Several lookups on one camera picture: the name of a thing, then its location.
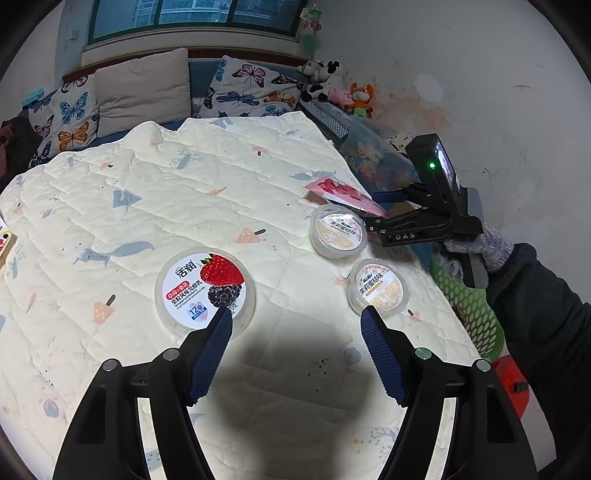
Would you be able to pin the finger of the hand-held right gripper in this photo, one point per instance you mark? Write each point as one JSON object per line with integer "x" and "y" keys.
{"x": 411, "y": 228}
{"x": 397, "y": 194}

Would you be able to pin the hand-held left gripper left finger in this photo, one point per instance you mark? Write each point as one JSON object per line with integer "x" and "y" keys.
{"x": 210, "y": 355}

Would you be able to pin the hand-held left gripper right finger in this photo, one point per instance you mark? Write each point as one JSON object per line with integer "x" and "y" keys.
{"x": 383, "y": 355}

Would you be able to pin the pink snack packet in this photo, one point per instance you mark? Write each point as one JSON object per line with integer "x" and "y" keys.
{"x": 341, "y": 191}

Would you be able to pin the clear pudding cup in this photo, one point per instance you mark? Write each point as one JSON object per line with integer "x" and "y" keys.
{"x": 339, "y": 233}
{"x": 378, "y": 286}

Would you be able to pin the strawberry yogurt cup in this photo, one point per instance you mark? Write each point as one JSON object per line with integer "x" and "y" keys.
{"x": 194, "y": 286}

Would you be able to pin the green plastic basket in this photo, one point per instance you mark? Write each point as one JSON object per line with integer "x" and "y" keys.
{"x": 471, "y": 309}

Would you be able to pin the person's right forearm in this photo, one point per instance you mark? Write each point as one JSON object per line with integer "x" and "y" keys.
{"x": 540, "y": 323}

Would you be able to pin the person's right hand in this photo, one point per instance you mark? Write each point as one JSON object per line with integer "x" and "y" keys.
{"x": 496, "y": 247}

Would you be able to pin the clear plastic storage box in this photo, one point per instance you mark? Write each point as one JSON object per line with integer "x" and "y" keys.
{"x": 369, "y": 157}

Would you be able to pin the orange fox plush toy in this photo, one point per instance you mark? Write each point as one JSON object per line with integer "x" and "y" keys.
{"x": 362, "y": 97}

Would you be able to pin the pink plush toy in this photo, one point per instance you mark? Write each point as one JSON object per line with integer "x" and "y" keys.
{"x": 340, "y": 97}

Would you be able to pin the cow plush toy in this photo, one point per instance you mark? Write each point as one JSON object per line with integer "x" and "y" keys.
{"x": 318, "y": 76}

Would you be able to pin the large butterfly print pillow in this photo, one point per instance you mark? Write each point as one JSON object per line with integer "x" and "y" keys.
{"x": 249, "y": 87}

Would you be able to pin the white quilted blanket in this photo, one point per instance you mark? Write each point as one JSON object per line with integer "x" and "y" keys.
{"x": 138, "y": 184}

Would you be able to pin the grey pillow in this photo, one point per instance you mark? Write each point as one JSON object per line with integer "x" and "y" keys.
{"x": 143, "y": 87}

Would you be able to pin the small butterfly print pillow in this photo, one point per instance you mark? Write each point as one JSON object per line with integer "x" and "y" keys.
{"x": 64, "y": 120}

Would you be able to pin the green framed window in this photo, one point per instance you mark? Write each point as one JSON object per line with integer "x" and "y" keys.
{"x": 184, "y": 14}

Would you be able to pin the black cloth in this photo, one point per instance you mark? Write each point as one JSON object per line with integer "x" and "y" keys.
{"x": 16, "y": 138}

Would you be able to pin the paper flower wall decoration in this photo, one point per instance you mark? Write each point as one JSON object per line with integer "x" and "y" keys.
{"x": 309, "y": 23}

